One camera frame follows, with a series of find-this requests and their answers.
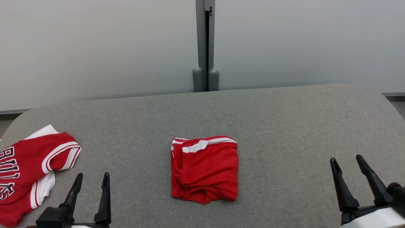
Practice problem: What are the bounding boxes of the red shorts with white stripe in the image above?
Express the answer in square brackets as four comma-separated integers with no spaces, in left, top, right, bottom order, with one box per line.
[171,136,239,205]

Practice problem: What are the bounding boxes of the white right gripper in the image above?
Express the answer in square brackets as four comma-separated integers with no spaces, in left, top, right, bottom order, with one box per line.
[330,155,405,228]

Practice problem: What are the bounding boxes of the red Bulls basketball jersey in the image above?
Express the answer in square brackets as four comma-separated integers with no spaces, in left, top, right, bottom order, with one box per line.
[0,124,82,228]

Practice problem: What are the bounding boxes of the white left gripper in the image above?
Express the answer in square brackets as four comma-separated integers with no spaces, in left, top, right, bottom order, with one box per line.
[59,172,111,228]

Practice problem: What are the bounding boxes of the grey cylindrical post foot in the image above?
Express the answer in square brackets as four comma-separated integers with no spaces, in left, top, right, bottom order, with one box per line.
[192,67,203,92]
[208,69,220,92]

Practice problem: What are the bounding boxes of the grey partition post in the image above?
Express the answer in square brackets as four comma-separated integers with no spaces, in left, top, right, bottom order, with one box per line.
[196,0,215,92]

